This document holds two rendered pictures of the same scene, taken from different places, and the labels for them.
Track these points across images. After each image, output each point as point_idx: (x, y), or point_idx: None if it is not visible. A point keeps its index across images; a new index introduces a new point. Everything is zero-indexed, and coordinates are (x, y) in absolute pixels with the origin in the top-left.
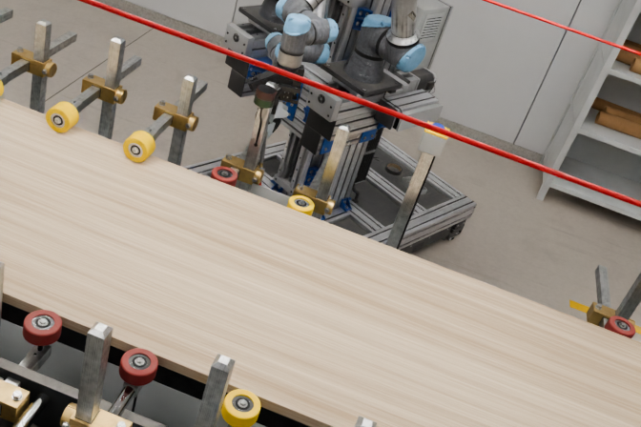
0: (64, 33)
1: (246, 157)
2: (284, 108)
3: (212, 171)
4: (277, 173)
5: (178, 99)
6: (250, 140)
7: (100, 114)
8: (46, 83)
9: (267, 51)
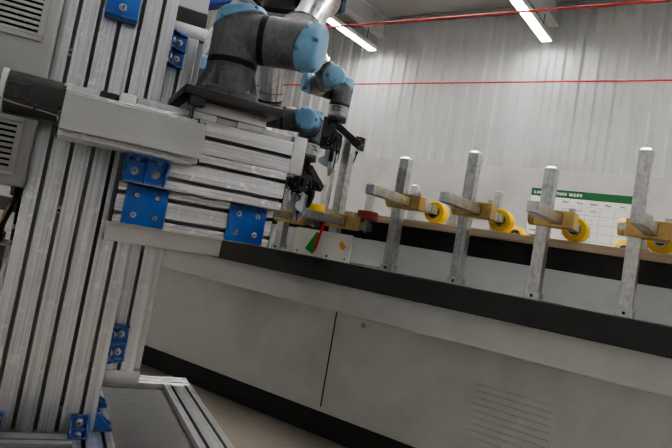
0: (542, 203)
1: (345, 205)
2: (320, 159)
3: (377, 213)
4: (135, 370)
5: (402, 194)
6: (348, 188)
7: (469, 235)
8: (534, 237)
9: (314, 130)
